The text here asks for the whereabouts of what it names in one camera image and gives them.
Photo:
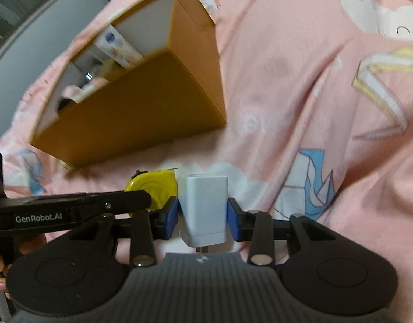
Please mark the orange cardboard storage box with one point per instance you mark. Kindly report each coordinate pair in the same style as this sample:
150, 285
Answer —
174, 91

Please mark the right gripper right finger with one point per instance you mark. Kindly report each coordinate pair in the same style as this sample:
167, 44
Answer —
236, 220

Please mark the yellow tape measure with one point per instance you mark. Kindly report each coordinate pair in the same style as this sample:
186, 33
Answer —
161, 185

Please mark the white power adapter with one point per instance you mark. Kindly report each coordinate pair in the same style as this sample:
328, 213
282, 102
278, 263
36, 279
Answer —
203, 200

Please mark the pink printed bed sheet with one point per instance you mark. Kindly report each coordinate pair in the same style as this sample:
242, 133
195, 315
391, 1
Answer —
319, 102

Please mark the pink fabric pouch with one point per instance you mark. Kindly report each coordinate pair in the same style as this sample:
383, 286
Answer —
78, 94

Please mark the white tube in box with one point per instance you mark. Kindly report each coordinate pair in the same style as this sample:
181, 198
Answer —
112, 43

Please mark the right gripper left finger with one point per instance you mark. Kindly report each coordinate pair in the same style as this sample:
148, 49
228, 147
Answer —
169, 217

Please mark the person's left hand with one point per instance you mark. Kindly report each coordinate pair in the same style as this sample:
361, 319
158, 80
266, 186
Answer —
18, 246

